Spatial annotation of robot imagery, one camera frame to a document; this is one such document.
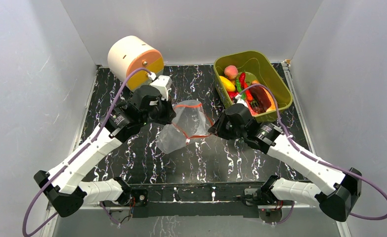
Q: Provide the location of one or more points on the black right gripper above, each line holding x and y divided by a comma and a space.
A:
220, 126

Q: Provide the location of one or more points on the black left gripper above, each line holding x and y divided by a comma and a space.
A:
170, 113

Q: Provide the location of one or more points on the yellow mango toy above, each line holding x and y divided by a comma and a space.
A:
227, 84

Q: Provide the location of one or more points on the green chili pepper toy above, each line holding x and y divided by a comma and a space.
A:
239, 84

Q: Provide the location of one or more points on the clear zip top bag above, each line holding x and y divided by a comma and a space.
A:
190, 124

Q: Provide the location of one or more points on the pink peach toy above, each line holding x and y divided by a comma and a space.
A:
231, 72

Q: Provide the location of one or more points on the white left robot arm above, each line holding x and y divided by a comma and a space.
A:
63, 185

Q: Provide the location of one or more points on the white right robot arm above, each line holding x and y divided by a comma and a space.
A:
333, 191

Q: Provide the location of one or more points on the pink watermelon slice toy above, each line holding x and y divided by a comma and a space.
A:
253, 111

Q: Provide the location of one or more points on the red bell pepper toy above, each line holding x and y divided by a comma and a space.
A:
232, 94

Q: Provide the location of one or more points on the orange brown papaya slice toy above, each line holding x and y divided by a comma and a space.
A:
262, 100

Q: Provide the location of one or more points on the red chili pepper toy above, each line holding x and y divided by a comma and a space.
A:
246, 95

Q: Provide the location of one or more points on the round white drawer cabinet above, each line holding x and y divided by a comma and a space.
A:
131, 53

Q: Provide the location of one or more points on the olive green plastic bin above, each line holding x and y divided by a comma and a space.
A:
257, 67

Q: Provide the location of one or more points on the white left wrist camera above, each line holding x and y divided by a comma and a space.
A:
163, 84

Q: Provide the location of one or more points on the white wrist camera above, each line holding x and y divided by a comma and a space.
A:
240, 100
163, 84

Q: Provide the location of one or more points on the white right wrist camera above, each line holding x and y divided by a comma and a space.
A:
240, 100

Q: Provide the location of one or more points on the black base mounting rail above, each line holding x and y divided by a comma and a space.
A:
197, 199

